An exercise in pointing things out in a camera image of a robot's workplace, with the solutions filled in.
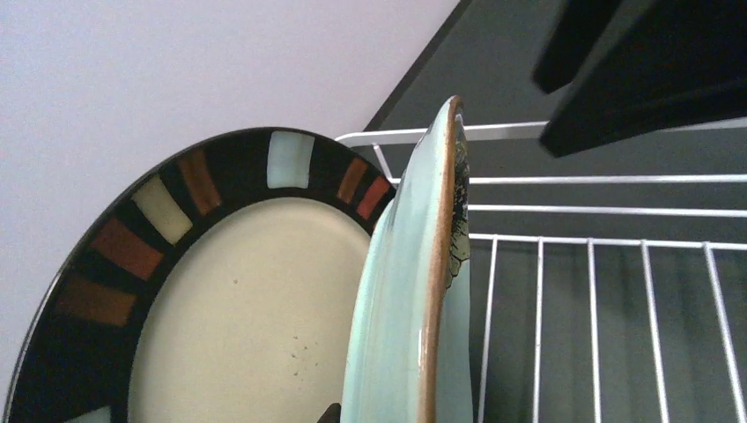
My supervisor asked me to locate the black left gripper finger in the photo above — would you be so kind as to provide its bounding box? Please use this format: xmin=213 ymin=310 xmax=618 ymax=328
xmin=317 ymin=403 xmax=342 ymax=423

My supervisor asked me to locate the white wire dish rack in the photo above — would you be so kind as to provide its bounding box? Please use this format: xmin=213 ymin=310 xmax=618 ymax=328
xmin=335 ymin=115 xmax=747 ymax=423

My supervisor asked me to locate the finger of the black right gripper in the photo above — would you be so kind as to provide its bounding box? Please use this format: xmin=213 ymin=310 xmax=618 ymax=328
xmin=532 ymin=0 xmax=621 ymax=93
xmin=540 ymin=1 xmax=746 ymax=157

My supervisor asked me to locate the green flower plate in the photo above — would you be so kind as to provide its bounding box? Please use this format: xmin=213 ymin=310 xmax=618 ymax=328
xmin=341 ymin=96 xmax=475 ymax=422

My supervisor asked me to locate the black striped rim dinner plate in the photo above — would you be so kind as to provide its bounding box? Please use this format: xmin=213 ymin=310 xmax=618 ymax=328
xmin=3 ymin=128 xmax=395 ymax=422

